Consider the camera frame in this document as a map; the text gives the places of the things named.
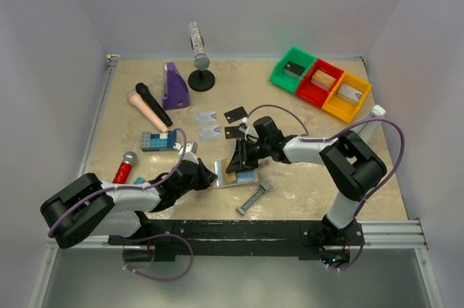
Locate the black credit card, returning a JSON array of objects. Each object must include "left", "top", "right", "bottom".
[
  {"left": 224, "top": 126, "right": 244, "bottom": 140},
  {"left": 224, "top": 107, "right": 248, "bottom": 124}
]

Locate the white gold credit card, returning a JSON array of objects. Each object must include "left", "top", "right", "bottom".
[{"left": 197, "top": 125, "right": 221, "bottom": 141}]

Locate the silver credit card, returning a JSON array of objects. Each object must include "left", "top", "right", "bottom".
[{"left": 195, "top": 111, "right": 217, "bottom": 125}]

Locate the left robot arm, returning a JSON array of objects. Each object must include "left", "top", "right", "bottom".
[{"left": 40, "top": 159, "right": 217, "bottom": 249}]

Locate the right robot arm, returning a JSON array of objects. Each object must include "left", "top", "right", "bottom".
[{"left": 225, "top": 116, "right": 387, "bottom": 230}]

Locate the purple wedge holder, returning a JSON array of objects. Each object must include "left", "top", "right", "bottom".
[{"left": 162, "top": 62, "right": 191, "bottom": 110}]

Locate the black card in green bin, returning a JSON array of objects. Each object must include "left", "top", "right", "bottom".
[{"left": 283, "top": 61, "right": 305, "bottom": 79}]

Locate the tan card in red bin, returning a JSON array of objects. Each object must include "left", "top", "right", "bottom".
[{"left": 311, "top": 70, "right": 336, "bottom": 91}]

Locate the white card in yellow bin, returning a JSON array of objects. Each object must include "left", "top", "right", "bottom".
[{"left": 337, "top": 83, "right": 363, "bottom": 104}]

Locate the grey truss bar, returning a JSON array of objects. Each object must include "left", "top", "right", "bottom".
[{"left": 236, "top": 181, "right": 272, "bottom": 215}]

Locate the blue toy brick block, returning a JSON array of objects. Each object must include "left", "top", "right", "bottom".
[{"left": 140, "top": 130, "right": 177, "bottom": 152}]

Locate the red glitter microphone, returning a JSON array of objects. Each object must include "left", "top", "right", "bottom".
[{"left": 112, "top": 151, "right": 138, "bottom": 184}]

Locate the black round stand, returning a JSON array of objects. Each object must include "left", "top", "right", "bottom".
[{"left": 188, "top": 70, "right": 215, "bottom": 92}]

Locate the red storage bin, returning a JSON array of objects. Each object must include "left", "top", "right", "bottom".
[{"left": 295, "top": 59, "right": 344, "bottom": 108}]

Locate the beige microphone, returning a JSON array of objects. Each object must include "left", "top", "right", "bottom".
[{"left": 127, "top": 91, "right": 168, "bottom": 133}]

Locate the green storage bin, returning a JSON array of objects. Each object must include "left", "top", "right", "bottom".
[{"left": 269, "top": 46, "right": 318, "bottom": 94}]

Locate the glitter microphone on stand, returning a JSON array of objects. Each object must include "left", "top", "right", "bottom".
[{"left": 188, "top": 22, "right": 210, "bottom": 71}]

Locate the yellow storage bin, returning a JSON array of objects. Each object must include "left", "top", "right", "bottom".
[{"left": 322, "top": 72, "right": 372, "bottom": 123}]

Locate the white grey stand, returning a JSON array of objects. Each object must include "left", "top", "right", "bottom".
[{"left": 353, "top": 105, "right": 386, "bottom": 143}]

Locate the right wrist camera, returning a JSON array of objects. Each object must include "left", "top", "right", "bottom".
[{"left": 239, "top": 117, "right": 256, "bottom": 140}]

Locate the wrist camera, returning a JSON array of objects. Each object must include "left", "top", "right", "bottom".
[
  {"left": 173, "top": 141, "right": 198, "bottom": 156},
  {"left": 239, "top": 117, "right": 256, "bottom": 140}
]

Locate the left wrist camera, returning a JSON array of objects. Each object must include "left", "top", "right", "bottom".
[{"left": 173, "top": 141, "right": 198, "bottom": 156}]

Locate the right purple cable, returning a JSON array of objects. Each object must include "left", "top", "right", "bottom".
[{"left": 244, "top": 104, "right": 406, "bottom": 222}]

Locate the black base frame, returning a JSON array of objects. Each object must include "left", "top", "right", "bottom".
[{"left": 109, "top": 220, "right": 365, "bottom": 261}]

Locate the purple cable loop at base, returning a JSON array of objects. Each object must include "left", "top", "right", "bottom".
[{"left": 122, "top": 233, "right": 195, "bottom": 281}]

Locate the aluminium frame rail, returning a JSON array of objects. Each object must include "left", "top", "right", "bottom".
[{"left": 40, "top": 54, "right": 120, "bottom": 249}]

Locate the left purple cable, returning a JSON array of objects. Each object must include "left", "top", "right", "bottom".
[{"left": 47, "top": 127, "right": 188, "bottom": 238}]

